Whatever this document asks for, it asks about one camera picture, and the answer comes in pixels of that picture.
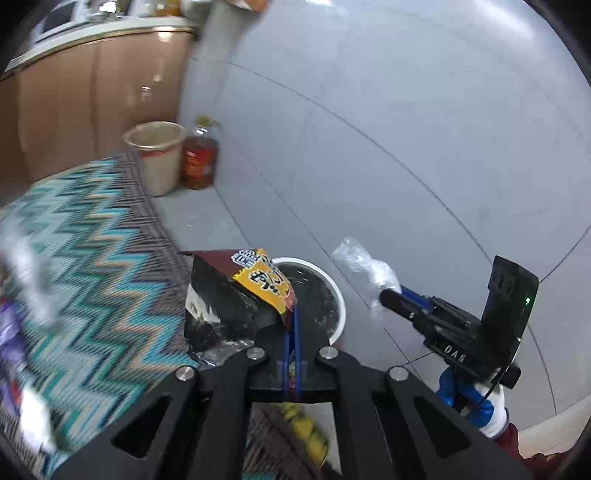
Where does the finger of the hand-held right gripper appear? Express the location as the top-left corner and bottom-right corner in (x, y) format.
(401, 285), (435, 306)
(379, 288), (432, 330)

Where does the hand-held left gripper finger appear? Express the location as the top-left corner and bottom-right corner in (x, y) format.
(293, 307), (532, 480)
(53, 322), (293, 480)

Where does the clear plastic bag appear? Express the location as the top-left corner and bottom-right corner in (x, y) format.
(331, 237), (402, 324)

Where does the white bin with black liner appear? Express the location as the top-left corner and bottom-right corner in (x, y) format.
(272, 257), (347, 347)

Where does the dark snack packet yellow label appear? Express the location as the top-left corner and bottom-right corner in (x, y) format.
(184, 248), (298, 367)

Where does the purple plastic bag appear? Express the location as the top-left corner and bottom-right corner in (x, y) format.
(0, 295), (27, 407)

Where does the person's right forearm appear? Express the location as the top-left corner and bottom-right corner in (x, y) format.
(494, 422), (575, 478)

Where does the person's right hand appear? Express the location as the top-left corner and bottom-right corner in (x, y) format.
(436, 367), (511, 437)

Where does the zigzag patterned rug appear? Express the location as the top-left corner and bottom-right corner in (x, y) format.
(0, 150), (333, 480)

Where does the cooking oil bottle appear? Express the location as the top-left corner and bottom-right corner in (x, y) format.
(181, 115), (220, 191)

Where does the beige wastebasket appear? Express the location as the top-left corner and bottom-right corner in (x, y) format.
(123, 121), (188, 197)

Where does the white paper piece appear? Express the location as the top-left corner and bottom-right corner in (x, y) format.
(16, 387), (58, 455)

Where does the blurred clear plastic piece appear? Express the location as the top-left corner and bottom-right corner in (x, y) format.
(0, 216), (63, 329)

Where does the brown kitchen cabinet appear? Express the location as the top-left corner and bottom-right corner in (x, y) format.
(0, 27), (197, 185)

